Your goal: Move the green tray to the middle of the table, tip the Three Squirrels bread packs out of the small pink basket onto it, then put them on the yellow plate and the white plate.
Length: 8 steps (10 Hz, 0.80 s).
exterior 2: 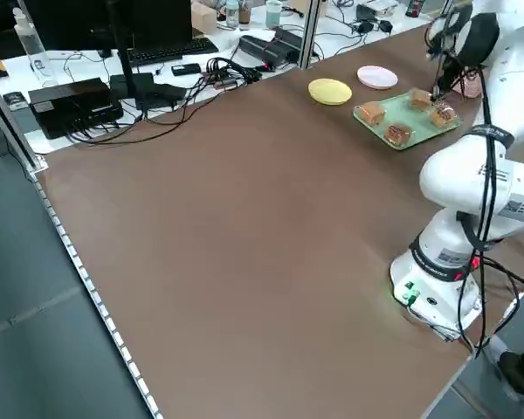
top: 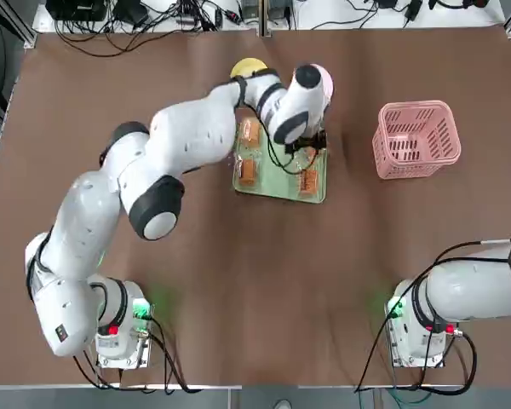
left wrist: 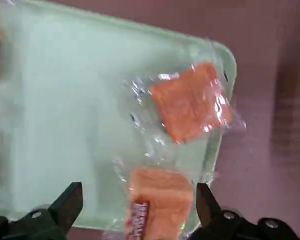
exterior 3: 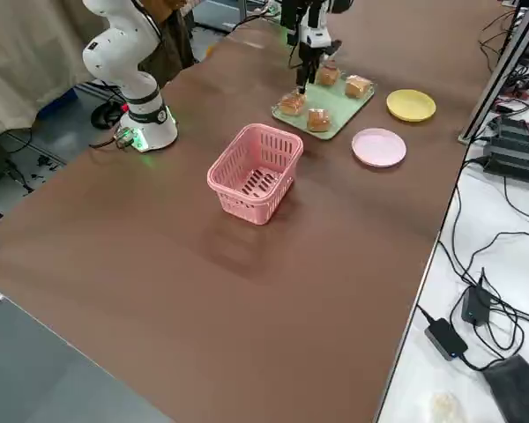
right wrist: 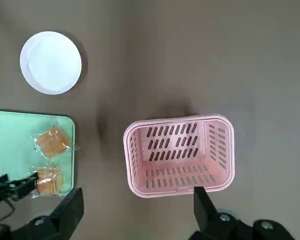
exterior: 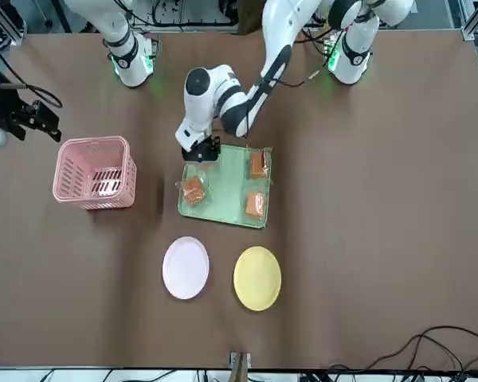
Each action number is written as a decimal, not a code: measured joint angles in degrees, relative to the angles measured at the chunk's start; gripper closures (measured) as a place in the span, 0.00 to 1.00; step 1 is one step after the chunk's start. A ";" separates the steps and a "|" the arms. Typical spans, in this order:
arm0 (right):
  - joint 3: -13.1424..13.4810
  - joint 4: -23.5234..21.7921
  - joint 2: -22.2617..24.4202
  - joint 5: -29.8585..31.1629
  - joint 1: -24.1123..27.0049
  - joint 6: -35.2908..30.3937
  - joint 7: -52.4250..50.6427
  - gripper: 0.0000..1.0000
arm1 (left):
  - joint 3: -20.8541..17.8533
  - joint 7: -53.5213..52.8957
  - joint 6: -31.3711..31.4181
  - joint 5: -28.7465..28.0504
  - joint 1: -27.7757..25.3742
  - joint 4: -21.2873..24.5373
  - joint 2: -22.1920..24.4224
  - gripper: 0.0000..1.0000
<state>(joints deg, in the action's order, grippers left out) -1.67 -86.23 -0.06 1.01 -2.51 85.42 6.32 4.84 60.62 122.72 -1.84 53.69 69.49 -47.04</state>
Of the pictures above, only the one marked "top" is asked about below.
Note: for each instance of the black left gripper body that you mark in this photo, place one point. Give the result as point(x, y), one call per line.
point(308, 141)

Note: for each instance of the clear-wrapped bread pack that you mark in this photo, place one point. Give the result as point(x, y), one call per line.
point(249, 133)
point(310, 155)
point(308, 182)
point(248, 171)

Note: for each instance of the green plastic tray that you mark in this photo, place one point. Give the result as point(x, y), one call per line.
point(277, 183)

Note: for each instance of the small pink slotted basket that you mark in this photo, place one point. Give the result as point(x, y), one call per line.
point(417, 170)

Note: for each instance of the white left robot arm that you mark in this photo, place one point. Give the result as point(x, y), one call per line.
point(187, 132)

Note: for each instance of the round white plate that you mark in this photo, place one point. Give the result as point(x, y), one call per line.
point(328, 85)

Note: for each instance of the round yellow plate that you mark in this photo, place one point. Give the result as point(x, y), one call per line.
point(245, 67)

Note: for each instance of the black power adapter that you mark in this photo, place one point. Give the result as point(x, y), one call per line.
point(413, 9)

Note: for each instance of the usb hub with plugs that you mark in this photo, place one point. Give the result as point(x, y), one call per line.
point(186, 20)

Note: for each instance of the person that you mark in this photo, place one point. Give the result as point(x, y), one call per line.
point(283, 404)

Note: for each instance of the black dock box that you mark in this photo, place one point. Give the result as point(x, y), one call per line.
point(76, 10)

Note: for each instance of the aluminium post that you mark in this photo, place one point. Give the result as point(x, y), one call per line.
point(264, 17)

